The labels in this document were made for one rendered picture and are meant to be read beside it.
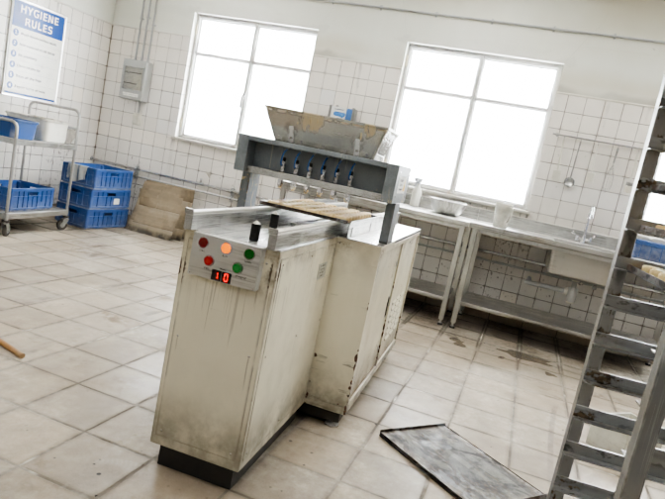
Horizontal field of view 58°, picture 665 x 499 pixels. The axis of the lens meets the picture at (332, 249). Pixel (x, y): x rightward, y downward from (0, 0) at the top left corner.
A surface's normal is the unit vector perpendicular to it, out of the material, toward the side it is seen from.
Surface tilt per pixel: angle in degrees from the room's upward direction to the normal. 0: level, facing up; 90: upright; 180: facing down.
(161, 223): 67
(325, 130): 115
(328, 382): 90
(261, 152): 90
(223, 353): 90
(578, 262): 91
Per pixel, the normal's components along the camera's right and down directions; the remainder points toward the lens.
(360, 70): -0.32, 0.07
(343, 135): -0.32, 0.49
